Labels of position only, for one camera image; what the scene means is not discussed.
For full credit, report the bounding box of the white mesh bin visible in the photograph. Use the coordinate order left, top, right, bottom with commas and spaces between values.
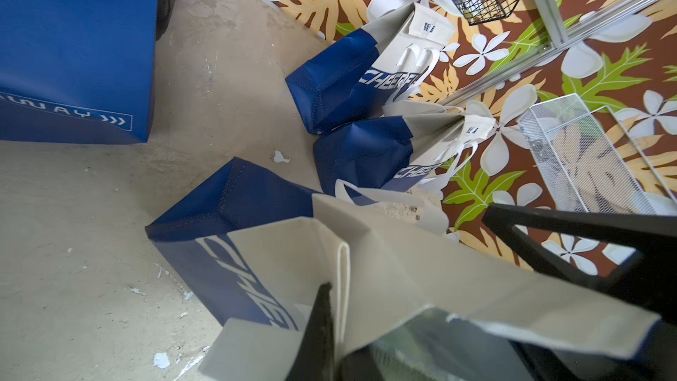
518, 93, 676, 216

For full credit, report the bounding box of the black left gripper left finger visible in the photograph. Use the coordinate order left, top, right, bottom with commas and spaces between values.
286, 282, 335, 381

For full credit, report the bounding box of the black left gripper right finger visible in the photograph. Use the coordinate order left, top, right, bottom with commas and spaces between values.
338, 347, 385, 381

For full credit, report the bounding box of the narrow takeout bag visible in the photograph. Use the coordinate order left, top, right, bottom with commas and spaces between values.
146, 158, 661, 380

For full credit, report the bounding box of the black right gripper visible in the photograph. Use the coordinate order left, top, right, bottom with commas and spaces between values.
482, 204, 676, 380

